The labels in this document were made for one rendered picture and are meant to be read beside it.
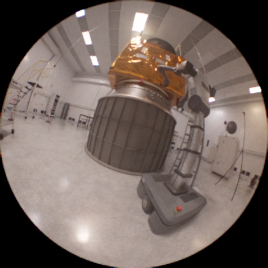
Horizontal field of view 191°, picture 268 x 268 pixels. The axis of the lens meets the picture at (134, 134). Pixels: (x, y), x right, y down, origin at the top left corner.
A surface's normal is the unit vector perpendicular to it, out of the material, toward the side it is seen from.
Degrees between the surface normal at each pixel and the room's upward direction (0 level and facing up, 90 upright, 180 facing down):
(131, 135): 90
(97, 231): 0
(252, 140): 90
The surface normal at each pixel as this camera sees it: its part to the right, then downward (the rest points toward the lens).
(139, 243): 0.28, -0.96
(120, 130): -0.12, -0.01
